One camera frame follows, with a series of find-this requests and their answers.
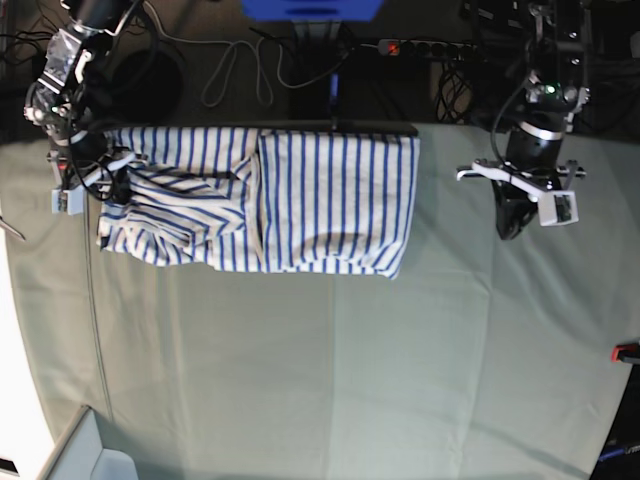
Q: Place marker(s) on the blue white striped t-shirt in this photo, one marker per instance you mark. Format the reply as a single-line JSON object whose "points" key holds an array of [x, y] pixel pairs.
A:
{"points": [[247, 200]]}

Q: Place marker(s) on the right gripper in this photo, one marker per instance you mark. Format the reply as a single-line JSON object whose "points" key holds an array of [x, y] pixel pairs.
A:
{"points": [[80, 148]]}

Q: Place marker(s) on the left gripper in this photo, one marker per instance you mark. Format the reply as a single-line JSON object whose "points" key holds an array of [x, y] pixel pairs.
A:
{"points": [[532, 150]]}

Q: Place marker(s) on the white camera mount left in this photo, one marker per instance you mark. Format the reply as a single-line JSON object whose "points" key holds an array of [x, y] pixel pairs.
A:
{"points": [[552, 194]]}

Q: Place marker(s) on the red black clamp right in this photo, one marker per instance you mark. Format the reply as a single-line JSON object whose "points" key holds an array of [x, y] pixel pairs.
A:
{"points": [[628, 353]]}

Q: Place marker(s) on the red black clamp centre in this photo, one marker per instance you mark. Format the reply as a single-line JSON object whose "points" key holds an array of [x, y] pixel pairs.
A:
{"points": [[333, 103]]}

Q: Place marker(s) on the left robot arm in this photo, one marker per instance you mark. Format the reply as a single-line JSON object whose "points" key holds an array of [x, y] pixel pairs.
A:
{"points": [[551, 81]]}

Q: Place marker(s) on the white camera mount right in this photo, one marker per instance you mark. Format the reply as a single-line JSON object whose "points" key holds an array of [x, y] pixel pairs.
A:
{"points": [[75, 183]]}

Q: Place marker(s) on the red black clamp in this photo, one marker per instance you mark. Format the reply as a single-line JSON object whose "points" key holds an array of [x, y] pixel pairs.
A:
{"points": [[333, 103], [628, 353]]}

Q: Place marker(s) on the green table cloth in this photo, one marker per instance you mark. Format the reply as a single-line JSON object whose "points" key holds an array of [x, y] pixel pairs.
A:
{"points": [[483, 359]]}

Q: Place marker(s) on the white power strip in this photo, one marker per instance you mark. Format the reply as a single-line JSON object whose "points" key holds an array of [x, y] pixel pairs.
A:
{"points": [[427, 49]]}

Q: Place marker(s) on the round black stool base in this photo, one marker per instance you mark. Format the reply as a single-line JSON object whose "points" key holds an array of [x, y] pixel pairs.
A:
{"points": [[152, 97]]}

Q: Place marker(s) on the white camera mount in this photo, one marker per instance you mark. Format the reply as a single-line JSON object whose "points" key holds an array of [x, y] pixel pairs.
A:
{"points": [[552, 194], [75, 183]]}

